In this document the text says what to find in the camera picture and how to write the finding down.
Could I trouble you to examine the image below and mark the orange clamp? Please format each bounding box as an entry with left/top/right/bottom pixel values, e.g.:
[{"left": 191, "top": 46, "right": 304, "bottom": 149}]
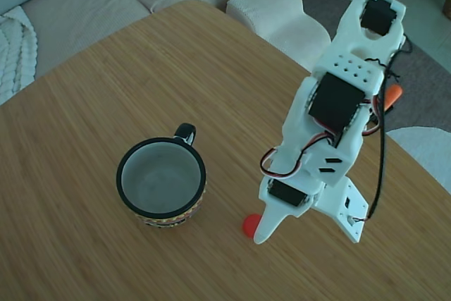
[{"left": 383, "top": 84, "right": 404, "bottom": 112}]

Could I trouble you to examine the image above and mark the colourful patterned ceramic cup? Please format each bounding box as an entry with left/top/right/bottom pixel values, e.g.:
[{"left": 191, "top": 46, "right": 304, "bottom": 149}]
[{"left": 116, "top": 123, "right": 208, "bottom": 231}]

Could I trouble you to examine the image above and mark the flat white camera mount plate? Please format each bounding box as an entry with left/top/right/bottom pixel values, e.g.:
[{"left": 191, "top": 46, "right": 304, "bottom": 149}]
[{"left": 314, "top": 176, "right": 370, "bottom": 245}]

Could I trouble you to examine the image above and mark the white knitted blanket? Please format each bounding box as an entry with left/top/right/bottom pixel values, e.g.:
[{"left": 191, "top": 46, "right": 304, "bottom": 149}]
[{"left": 0, "top": 5, "right": 39, "bottom": 106}]

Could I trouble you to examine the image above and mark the black camera cable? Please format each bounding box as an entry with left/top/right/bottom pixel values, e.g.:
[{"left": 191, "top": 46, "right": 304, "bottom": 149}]
[{"left": 364, "top": 35, "right": 414, "bottom": 223}]

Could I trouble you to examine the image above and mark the red plastic bottle cap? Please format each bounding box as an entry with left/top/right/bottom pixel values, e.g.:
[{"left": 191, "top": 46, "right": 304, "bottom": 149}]
[{"left": 241, "top": 214, "right": 262, "bottom": 239}]

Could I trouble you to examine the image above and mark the light grey sofa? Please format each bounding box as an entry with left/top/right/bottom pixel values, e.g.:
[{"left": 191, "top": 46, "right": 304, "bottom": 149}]
[{"left": 0, "top": 0, "right": 304, "bottom": 80}]

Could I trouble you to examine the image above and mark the white textured rug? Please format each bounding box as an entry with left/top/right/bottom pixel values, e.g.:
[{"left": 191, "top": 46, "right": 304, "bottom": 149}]
[{"left": 385, "top": 126, "right": 451, "bottom": 197}]

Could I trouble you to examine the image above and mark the white textured ottoman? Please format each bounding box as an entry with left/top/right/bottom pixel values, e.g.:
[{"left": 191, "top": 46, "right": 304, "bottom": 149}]
[{"left": 225, "top": 0, "right": 333, "bottom": 73}]

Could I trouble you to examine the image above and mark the red white black servo wire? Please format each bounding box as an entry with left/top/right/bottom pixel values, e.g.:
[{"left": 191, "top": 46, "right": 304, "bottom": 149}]
[{"left": 259, "top": 130, "right": 341, "bottom": 179}]

